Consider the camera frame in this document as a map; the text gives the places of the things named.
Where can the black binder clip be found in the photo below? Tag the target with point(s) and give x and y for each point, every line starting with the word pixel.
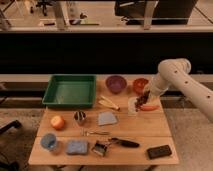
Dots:
pixel 100 148

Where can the white paper cup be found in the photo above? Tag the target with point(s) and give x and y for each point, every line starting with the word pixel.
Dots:
pixel 133 106

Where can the yellow banana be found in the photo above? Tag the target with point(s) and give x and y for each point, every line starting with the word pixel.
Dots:
pixel 108 103

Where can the small metal cup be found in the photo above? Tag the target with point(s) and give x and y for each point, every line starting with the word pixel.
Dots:
pixel 80 117

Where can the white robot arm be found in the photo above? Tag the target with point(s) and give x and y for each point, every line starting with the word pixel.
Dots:
pixel 176 72

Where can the dark grape bunch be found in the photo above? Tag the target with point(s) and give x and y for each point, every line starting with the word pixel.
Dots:
pixel 141 100

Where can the blue plastic cup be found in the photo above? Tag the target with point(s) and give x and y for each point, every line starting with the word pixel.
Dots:
pixel 49 142

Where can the wooden folding table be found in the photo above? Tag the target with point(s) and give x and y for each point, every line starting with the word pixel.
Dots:
pixel 148 128

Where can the orange fruit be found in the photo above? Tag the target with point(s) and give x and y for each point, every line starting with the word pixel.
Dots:
pixel 57 122

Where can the purple bowl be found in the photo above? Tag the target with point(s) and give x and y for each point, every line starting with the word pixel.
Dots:
pixel 116 84

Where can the red bowl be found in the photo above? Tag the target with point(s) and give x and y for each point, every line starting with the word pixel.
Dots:
pixel 139 84

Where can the green plastic tray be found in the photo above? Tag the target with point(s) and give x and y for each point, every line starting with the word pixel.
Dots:
pixel 70 91

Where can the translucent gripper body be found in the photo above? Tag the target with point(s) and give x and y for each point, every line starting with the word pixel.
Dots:
pixel 150 94

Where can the blue sponge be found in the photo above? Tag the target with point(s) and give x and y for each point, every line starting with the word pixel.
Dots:
pixel 77 147

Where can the blue cloth square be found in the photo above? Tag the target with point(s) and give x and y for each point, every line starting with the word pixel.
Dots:
pixel 106 118

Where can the orange carrot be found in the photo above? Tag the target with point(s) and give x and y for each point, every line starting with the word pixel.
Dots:
pixel 149 108

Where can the black rectangular block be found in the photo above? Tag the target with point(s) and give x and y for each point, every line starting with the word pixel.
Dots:
pixel 158 152

